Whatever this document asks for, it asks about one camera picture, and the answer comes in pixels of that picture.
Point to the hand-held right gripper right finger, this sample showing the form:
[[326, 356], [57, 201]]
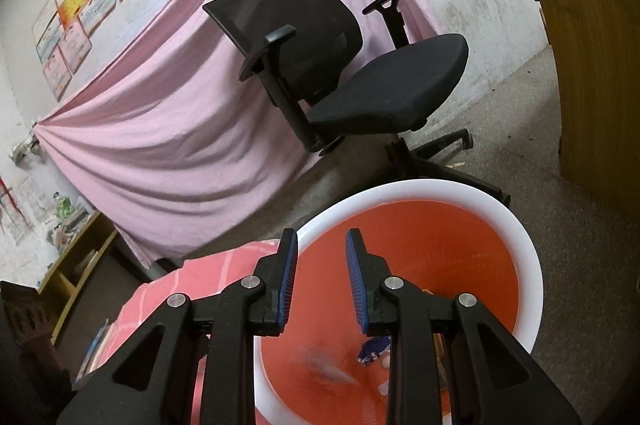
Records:
[[355, 275]]

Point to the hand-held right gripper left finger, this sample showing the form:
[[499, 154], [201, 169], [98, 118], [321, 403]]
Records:
[[290, 275]]

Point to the blue blister pack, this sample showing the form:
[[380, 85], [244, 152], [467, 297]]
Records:
[[372, 350]]

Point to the red bin with white rim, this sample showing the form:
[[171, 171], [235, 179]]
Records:
[[425, 230]]

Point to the pink hanging curtain cloth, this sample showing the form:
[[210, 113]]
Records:
[[175, 130]]

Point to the black office chair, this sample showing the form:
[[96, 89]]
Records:
[[390, 90]]

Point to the yellow wooden shelf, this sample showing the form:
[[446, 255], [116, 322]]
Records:
[[75, 255]]

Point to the pile of packets and bottle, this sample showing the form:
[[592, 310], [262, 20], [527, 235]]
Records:
[[64, 207]]

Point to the brown wooden cabinet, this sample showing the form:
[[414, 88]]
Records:
[[585, 55]]

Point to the dark wooden bed frame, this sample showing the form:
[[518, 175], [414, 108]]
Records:
[[30, 345]]

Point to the red and white wall poster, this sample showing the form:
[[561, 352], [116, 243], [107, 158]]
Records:
[[12, 210]]

